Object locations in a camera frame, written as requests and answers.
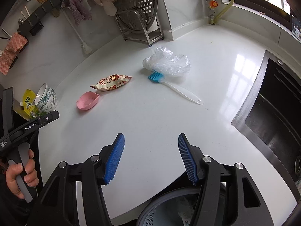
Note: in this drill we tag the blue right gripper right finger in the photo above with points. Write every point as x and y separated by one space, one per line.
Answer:
187 158

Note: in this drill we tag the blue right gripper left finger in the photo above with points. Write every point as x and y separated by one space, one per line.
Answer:
111 157

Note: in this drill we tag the pink plastic dish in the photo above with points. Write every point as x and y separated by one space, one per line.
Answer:
88 100

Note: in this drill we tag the red patterned snack wrapper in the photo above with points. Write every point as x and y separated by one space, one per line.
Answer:
111 82

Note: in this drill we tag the blue silicone basting brush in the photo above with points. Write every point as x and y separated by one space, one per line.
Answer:
185 93

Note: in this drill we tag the clear plastic bag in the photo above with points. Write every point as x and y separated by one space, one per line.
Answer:
167 63

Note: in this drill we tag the grey perforated trash bin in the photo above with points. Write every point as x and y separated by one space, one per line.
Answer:
173 208

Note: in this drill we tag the black kitchen sink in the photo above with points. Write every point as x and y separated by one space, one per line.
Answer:
270 118

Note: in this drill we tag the yellow green snack packet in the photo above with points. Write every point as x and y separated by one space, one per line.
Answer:
28 104

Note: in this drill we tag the stacked white patterned bowls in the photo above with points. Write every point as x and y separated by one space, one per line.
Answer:
46 99

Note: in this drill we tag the pink hanging cloth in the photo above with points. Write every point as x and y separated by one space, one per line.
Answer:
12 49

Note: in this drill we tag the white hanging brush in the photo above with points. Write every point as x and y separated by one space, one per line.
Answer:
85 47

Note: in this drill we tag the metal dish rack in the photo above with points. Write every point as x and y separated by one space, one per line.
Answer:
133 26

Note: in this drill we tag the purple hanging cloth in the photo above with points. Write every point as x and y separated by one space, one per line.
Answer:
80 10

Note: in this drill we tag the gas valve with orange knob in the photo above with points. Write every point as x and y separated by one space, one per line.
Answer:
212 6

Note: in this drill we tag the black wall hook rail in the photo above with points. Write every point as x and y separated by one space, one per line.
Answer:
32 25

